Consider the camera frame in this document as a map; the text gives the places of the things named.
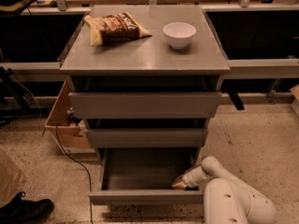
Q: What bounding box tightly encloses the grey drawer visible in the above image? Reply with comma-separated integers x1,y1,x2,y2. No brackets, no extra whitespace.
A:
89,147,203,205
86,128,208,148
68,91,221,119

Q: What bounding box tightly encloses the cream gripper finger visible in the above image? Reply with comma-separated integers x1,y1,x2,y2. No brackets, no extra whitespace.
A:
171,175,187,189

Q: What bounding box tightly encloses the grey middle drawer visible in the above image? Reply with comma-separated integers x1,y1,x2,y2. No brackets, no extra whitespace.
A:
86,128,208,148

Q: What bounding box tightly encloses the grey top drawer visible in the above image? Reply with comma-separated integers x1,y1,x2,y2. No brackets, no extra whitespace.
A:
68,91,221,119

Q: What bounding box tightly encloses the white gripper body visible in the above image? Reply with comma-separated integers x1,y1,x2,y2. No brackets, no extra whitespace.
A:
181,165,205,188

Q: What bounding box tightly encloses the grey metal rail frame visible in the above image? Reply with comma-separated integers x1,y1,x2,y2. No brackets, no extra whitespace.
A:
3,5,299,81

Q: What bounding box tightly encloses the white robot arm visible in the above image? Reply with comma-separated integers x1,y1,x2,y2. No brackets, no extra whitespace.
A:
172,156,277,224

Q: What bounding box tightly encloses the white bowl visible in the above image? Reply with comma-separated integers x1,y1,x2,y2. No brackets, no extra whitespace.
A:
163,22,196,49

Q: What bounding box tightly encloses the cardboard box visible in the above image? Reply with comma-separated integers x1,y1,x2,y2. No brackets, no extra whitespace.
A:
45,81,94,154

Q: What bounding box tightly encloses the grey drawer cabinet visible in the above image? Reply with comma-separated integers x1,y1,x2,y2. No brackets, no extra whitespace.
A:
61,6,230,165

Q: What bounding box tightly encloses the black shoe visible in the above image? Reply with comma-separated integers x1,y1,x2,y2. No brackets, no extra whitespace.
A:
0,191,54,224

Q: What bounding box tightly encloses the brown chip bag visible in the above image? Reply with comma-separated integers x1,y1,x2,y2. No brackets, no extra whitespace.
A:
84,12,151,46

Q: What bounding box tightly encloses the beige trouser leg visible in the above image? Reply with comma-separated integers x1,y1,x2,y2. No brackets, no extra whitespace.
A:
0,149,25,208

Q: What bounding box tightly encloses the black floor cable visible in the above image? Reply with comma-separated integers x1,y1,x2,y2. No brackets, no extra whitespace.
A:
54,123,94,224

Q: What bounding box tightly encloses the grey bottom drawer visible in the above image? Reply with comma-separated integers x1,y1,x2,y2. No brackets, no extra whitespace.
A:
89,147,203,205

